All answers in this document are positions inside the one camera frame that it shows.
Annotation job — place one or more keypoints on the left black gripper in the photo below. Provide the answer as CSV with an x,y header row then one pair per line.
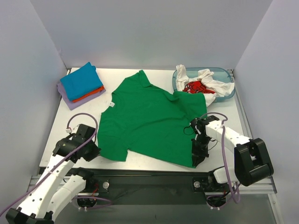
x,y
91,151

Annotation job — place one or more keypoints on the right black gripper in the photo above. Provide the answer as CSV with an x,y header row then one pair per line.
x,y
198,144

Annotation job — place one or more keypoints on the green t shirt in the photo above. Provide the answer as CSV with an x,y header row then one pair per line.
x,y
148,120

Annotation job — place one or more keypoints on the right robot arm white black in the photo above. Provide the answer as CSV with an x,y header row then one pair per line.
x,y
252,162

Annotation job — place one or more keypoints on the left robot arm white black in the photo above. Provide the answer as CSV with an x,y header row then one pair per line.
x,y
60,182

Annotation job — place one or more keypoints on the folded lilac t shirt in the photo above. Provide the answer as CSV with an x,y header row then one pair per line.
x,y
69,103

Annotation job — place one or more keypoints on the folded orange t shirt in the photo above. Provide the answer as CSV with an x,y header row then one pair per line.
x,y
93,93

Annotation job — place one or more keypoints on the folded blue t shirt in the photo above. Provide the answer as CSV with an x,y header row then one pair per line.
x,y
81,82

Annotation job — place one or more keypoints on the white t shirt red print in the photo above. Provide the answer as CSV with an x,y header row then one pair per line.
x,y
202,83

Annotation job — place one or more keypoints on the clear blue plastic bin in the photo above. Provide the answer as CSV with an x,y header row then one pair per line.
x,y
220,74

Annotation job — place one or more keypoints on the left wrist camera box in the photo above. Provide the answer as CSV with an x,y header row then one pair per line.
x,y
70,130

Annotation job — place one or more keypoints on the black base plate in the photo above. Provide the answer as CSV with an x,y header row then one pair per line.
x,y
133,187

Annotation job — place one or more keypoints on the aluminium frame rail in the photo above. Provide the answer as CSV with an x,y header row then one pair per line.
x,y
265,186

